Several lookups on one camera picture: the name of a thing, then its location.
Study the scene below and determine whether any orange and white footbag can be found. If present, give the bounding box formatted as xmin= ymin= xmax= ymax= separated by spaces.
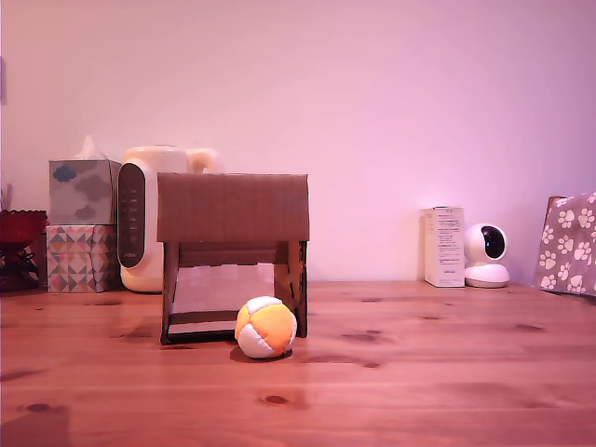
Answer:
xmin=235 ymin=295 xmax=298 ymax=360

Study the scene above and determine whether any cardboard dice tower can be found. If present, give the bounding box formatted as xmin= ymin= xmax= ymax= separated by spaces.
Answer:
xmin=156 ymin=171 xmax=310 ymax=346

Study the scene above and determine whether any white printed carton box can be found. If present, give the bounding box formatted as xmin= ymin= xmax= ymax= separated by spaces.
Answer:
xmin=420 ymin=206 xmax=466 ymax=289

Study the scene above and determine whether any white electric water dispenser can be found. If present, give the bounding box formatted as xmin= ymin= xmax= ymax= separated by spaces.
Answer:
xmin=116 ymin=145 xmax=223 ymax=294

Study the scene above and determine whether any cloud print tissue box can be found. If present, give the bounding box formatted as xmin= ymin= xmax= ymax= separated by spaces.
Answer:
xmin=47 ymin=158 xmax=123 ymax=226

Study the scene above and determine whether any triangle pattern tissue box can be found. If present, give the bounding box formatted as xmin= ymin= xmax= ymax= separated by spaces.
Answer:
xmin=45 ymin=223 xmax=123 ymax=294

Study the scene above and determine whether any paw print cloth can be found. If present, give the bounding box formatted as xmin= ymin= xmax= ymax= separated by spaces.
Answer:
xmin=533 ymin=191 xmax=596 ymax=297

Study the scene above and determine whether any red glass bowl on stand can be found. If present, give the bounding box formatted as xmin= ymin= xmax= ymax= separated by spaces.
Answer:
xmin=0 ymin=209 xmax=50 ymax=293

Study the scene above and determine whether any small white round camera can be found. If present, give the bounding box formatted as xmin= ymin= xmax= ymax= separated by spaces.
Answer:
xmin=463 ymin=222 xmax=511 ymax=289

